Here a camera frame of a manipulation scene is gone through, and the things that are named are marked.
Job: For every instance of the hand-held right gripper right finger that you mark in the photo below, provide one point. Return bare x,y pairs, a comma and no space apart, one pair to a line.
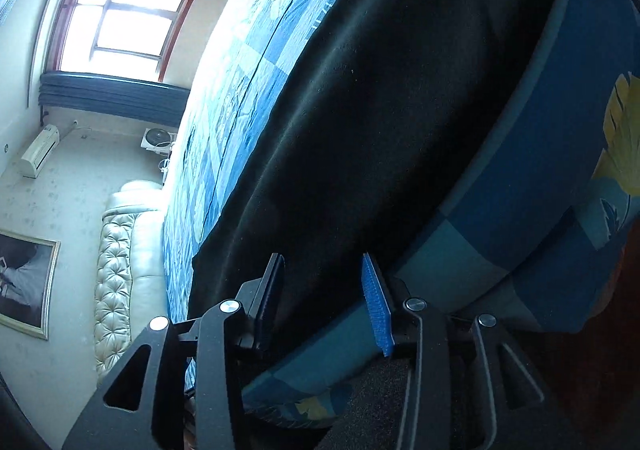
375,302

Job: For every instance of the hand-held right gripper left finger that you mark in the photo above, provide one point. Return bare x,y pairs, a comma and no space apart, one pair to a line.
270,295

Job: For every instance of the black pants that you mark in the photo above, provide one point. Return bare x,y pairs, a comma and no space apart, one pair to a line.
375,105

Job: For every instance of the cream tufted leather headboard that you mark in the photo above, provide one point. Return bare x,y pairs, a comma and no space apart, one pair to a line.
125,255

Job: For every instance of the white box fan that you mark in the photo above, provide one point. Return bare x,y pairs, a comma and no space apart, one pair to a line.
156,139

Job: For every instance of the blue patterned bed sheet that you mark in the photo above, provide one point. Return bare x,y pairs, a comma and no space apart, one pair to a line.
235,80

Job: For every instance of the blue pleated curtain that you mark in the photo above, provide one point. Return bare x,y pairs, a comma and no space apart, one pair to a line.
110,98

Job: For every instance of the window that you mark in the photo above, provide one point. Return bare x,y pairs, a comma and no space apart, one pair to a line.
125,10

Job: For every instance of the framed wall picture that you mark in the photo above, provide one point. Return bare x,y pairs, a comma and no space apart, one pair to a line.
25,280

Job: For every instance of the white wall air conditioner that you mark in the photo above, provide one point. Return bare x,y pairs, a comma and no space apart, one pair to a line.
39,150

